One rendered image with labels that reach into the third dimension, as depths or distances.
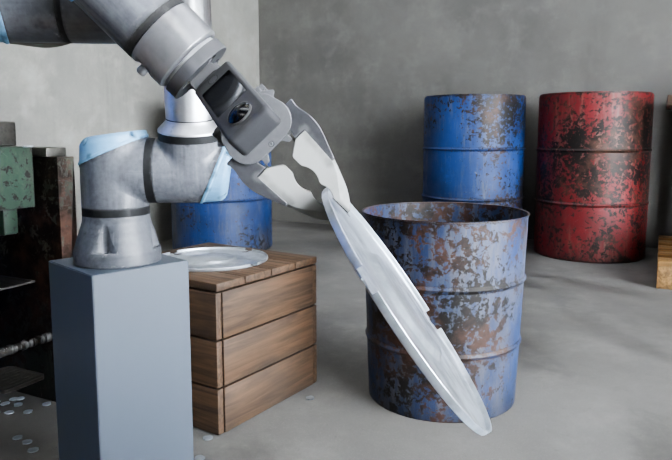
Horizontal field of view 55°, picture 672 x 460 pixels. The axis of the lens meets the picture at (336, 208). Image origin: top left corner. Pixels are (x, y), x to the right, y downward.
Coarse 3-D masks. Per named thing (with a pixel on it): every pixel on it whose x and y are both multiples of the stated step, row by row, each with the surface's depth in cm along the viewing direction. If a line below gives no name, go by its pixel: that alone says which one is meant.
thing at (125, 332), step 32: (64, 288) 112; (96, 288) 105; (128, 288) 109; (160, 288) 113; (64, 320) 114; (96, 320) 105; (128, 320) 109; (160, 320) 114; (64, 352) 115; (96, 352) 106; (128, 352) 110; (160, 352) 114; (64, 384) 116; (96, 384) 106; (128, 384) 110; (160, 384) 115; (64, 416) 117; (96, 416) 107; (128, 416) 111; (160, 416) 115; (64, 448) 119; (96, 448) 109; (128, 448) 111; (160, 448) 116; (192, 448) 121
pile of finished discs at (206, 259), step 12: (168, 252) 174; (180, 252) 176; (192, 252) 176; (204, 252) 176; (216, 252) 176; (228, 252) 176; (240, 252) 176; (252, 252) 176; (264, 252) 173; (192, 264) 161; (204, 264) 161; (216, 264) 161; (228, 264) 161; (240, 264) 161; (252, 264) 161
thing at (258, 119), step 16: (224, 64) 62; (208, 80) 62; (224, 80) 60; (240, 80) 59; (208, 96) 60; (224, 96) 59; (240, 96) 57; (256, 96) 56; (208, 112) 59; (224, 112) 57; (240, 112) 55; (256, 112) 54; (272, 112) 55; (224, 128) 56; (240, 128) 54; (256, 128) 55; (272, 128) 55; (240, 144) 55; (256, 144) 55
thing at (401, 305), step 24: (336, 216) 58; (360, 216) 77; (360, 240) 67; (360, 264) 54; (384, 264) 67; (384, 288) 61; (408, 288) 79; (384, 312) 52; (408, 312) 61; (408, 336) 56; (432, 336) 66; (432, 360) 60; (456, 360) 76; (432, 384) 52; (456, 384) 64; (456, 408) 54; (480, 408) 69; (480, 432) 58
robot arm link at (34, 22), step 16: (0, 0) 67; (16, 0) 67; (32, 0) 67; (48, 0) 68; (0, 16) 67; (16, 16) 68; (32, 16) 68; (48, 16) 68; (0, 32) 69; (16, 32) 69; (32, 32) 69; (48, 32) 69; (64, 32) 69
